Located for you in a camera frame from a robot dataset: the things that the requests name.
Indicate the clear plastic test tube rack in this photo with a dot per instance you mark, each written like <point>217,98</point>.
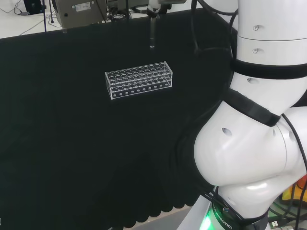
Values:
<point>134,82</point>

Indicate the dark tripod leg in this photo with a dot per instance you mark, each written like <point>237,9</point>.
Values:
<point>44,16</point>

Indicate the yellow stop button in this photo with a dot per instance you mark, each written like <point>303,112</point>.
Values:
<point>291,192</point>

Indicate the silver usb plug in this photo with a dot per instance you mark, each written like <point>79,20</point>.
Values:
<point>275,223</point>

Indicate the black box device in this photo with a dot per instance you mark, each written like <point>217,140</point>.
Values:
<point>32,6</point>

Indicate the black bench cloth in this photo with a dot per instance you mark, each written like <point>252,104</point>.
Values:
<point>72,119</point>

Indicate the clear glass test tube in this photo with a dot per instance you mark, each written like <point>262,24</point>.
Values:
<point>152,33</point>

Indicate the small clear plastic clip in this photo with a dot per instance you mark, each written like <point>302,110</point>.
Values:
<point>65,31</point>

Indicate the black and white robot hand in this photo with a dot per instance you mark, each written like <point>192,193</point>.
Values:
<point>154,10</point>

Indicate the grey metal equipment box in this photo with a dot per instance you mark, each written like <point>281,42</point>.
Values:
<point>79,12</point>

